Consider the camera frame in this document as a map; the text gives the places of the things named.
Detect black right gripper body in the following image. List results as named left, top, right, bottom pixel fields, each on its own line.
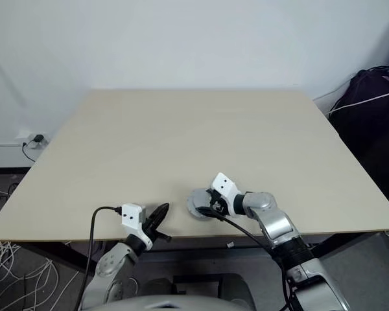
left=208, top=190, right=230, bottom=217

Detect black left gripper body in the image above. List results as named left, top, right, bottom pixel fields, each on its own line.
left=142, top=210, right=158, bottom=244

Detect grey motor housing lid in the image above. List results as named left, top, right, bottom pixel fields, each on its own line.
left=185, top=187, right=215, bottom=212

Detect silver robot torso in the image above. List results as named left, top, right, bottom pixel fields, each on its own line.
left=100, top=292, right=259, bottom=311

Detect black bag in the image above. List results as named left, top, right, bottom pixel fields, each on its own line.
left=327, top=64, right=389, bottom=203

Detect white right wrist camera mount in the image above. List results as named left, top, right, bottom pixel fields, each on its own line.
left=209, top=172, right=244, bottom=217

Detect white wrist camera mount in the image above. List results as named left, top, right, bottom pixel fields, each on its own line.
left=209, top=172, right=244, bottom=217
left=121, top=203, right=154, bottom=252

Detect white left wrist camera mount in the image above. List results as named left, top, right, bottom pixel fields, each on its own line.
left=121, top=203, right=154, bottom=252

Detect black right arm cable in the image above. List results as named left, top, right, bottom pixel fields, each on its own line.
left=210, top=212, right=296, bottom=311

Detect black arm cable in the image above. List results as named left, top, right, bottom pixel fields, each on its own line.
left=75, top=206, right=123, bottom=307
left=210, top=212, right=296, bottom=311

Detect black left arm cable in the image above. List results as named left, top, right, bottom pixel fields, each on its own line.
left=75, top=206, right=123, bottom=307

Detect tangled white floor cables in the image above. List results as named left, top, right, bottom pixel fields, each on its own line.
left=0, top=241, right=82, bottom=311

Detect white wall outlet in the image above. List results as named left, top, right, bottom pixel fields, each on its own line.
left=16, top=128, right=50, bottom=150

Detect white cable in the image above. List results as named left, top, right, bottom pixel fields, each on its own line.
left=327, top=89, right=389, bottom=115

